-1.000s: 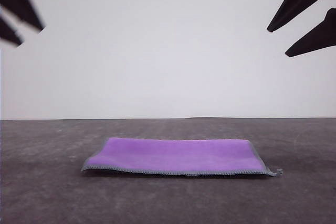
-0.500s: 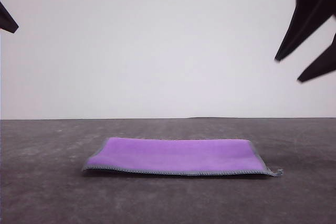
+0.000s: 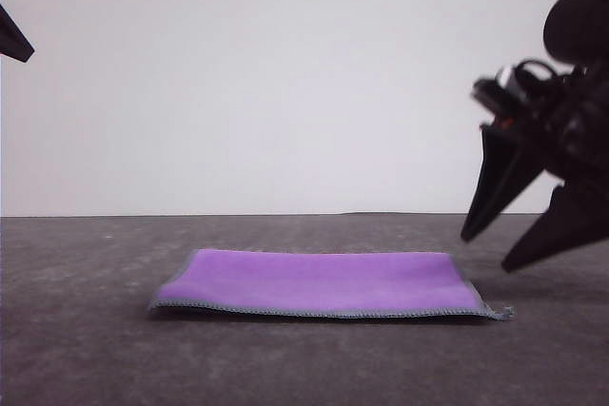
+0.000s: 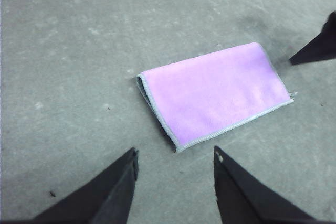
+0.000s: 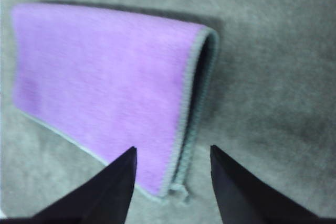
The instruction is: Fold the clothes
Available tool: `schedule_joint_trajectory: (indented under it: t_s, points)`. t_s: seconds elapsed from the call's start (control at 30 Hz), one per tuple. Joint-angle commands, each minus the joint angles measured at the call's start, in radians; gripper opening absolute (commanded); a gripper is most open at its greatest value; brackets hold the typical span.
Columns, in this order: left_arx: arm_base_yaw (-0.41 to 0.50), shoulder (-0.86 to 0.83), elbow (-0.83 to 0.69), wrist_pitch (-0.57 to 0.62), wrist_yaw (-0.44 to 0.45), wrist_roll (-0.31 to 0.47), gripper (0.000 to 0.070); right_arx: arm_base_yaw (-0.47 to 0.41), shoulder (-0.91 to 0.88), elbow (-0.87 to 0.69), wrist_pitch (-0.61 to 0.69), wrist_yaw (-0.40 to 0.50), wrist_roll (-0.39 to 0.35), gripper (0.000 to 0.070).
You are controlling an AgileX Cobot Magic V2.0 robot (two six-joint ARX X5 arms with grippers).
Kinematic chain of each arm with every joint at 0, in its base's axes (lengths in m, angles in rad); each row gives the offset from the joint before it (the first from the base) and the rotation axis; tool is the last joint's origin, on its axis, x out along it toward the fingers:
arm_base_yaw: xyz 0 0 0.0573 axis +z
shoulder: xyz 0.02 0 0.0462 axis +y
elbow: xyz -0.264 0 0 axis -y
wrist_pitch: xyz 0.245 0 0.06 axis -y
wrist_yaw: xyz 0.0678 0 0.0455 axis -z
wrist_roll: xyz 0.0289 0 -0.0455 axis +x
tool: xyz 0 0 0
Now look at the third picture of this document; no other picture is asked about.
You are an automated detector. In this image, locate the purple towel with grey hem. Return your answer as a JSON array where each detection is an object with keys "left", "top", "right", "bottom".
[{"left": 147, "top": 247, "right": 516, "bottom": 321}]

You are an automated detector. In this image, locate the small silver camera box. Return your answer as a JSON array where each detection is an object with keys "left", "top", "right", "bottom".
[{"left": 497, "top": 63, "right": 529, "bottom": 101}]

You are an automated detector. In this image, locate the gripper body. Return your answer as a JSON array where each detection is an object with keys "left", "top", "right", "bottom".
[{"left": 472, "top": 67, "right": 609, "bottom": 199}]

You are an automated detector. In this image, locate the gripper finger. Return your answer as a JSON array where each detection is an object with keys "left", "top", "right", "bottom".
[
  {"left": 0, "top": 4, "right": 36, "bottom": 64},
  {"left": 459, "top": 123, "right": 549, "bottom": 242},
  {"left": 500, "top": 181, "right": 609, "bottom": 275}
]

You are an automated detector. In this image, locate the grey table cloth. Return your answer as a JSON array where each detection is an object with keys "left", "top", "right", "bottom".
[{"left": 0, "top": 210, "right": 609, "bottom": 406}]

